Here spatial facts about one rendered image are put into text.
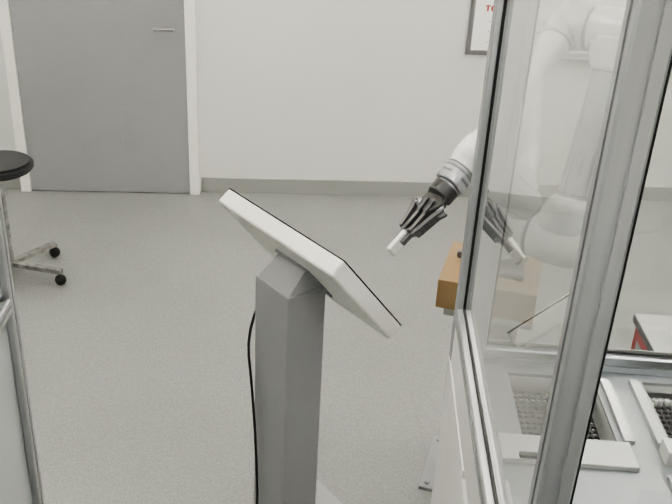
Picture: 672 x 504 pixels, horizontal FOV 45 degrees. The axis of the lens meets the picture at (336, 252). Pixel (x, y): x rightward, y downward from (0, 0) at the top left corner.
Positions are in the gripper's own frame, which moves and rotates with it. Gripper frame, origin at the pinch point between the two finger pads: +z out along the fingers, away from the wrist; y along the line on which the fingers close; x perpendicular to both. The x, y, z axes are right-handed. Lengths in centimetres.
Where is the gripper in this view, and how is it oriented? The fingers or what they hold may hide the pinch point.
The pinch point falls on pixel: (398, 242)
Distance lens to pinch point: 217.5
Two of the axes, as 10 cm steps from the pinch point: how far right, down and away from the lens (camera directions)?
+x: 5.4, 5.9, 6.0
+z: -6.5, 7.4, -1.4
